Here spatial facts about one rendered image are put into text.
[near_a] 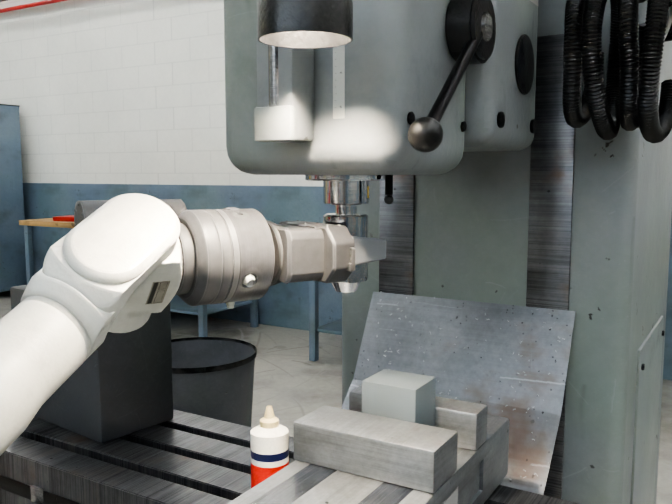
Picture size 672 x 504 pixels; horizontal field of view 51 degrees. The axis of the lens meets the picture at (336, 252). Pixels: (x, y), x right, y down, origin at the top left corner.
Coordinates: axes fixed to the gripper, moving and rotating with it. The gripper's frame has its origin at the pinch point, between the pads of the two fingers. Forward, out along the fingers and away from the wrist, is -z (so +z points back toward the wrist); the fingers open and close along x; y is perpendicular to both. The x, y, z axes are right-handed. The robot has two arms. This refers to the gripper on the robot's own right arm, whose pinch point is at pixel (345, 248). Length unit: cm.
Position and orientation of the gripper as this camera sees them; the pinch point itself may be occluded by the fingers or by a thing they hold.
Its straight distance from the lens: 74.2
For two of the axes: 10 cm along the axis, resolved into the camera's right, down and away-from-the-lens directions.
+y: -0.1, 9.9, 1.1
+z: -8.3, 0.6, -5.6
